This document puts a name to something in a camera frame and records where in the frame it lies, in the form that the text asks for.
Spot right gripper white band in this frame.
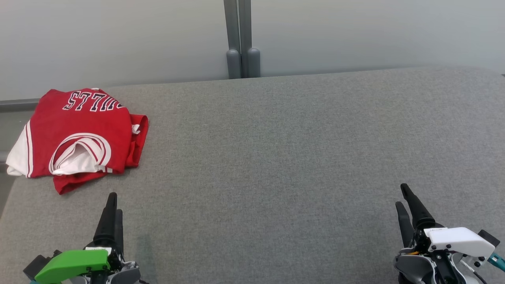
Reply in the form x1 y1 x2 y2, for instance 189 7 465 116
395 183 496 258

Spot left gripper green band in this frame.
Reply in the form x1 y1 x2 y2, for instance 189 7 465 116
35 192 127 284

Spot red basketball jersey white sleeves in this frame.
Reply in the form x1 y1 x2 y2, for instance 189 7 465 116
6 88 133 177

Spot grey fabric sofa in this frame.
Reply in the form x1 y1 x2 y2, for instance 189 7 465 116
0 65 505 284

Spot dark grey wall skirting rail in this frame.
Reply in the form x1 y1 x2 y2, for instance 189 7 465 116
0 98 41 113

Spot grey partition frame post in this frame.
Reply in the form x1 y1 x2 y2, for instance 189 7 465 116
223 0 252 78

